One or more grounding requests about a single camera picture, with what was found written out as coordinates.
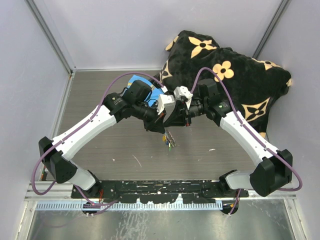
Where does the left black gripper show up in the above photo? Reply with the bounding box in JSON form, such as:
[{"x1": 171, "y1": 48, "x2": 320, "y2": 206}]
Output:
[{"x1": 132, "y1": 100, "x2": 167, "y2": 133}]

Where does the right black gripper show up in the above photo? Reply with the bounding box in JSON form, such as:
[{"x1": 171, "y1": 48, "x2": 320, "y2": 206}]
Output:
[{"x1": 164, "y1": 99, "x2": 208, "y2": 127}]

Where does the bunch of coloured keys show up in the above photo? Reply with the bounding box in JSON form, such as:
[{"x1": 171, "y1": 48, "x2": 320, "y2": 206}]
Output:
[{"x1": 162, "y1": 134, "x2": 175, "y2": 152}]

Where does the white blue large keyring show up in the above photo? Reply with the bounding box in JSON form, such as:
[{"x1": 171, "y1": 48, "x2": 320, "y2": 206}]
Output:
[{"x1": 164, "y1": 128, "x2": 176, "y2": 149}]

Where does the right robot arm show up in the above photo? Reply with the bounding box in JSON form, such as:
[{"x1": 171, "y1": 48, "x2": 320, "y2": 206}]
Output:
[{"x1": 157, "y1": 79, "x2": 293, "y2": 197}]

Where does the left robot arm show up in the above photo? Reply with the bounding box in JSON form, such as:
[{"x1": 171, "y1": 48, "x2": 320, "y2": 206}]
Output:
[{"x1": 37, "y1": 79, "x2": 168, "y2": 198}]

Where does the blue space print cloth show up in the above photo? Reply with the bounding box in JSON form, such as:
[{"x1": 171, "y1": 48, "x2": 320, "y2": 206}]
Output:
[{"x1": 127, "y1": 75, "x2": 164, "y2": 107}]

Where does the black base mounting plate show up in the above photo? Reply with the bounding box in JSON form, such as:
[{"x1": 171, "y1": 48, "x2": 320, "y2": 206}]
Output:
[{"x1": 88, "y1": 180, "x2": 238, "y2": 204}]

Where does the black floral plush pillow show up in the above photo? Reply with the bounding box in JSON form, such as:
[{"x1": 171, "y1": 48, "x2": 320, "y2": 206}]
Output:
[{"x1": 155, "y1": 30, "x2": 292, "y2": 137}]

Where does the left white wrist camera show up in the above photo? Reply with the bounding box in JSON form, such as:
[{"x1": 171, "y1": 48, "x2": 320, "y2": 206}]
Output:
[{"x1": 156, "y1": 94, "x2": 176, "y2": 115}]

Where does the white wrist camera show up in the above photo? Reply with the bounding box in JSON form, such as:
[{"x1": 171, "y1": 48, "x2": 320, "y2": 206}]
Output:
[
  {"x1": 173, "y1": 86, "x2": 193, "y2": 100},
  {"x1": 156, "y1": 94, "x2": 176, "y2": 115}
]

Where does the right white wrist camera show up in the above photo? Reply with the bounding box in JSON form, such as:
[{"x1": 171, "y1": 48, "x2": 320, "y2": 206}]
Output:
[{"x1": 173, "y1": 86, "x2": 193, "y2": 100}]

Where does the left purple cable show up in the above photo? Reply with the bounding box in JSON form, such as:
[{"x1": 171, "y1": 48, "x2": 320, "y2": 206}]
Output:
[{"x1": 31, "y1": 72, "x2": 168, "y2": 216}]

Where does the purple cable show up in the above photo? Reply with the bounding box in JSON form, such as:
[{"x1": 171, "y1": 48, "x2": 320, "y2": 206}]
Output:
[
  {"x1": 191, "y1": 66, "x2": 303, "y2": 218},
  {"x1": 31, "y1": 72, "x2": 168, "y2": 216}
]

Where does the slotted cable duct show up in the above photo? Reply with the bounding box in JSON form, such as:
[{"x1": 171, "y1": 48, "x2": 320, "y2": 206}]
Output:
[{"x1": 35, "y1": 200, "x2": 223, "y2": 212}]

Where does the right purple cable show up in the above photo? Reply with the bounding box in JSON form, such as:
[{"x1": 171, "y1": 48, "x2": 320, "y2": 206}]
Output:
[{"x1": 191, "y1": 66, "x2": 303, "y2": 218}]

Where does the aluminium frame rail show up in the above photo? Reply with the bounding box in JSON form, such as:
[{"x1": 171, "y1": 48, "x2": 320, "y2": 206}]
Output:
[{"x1": 24, "y1": 181, "x2": 298, "y2": 201}]

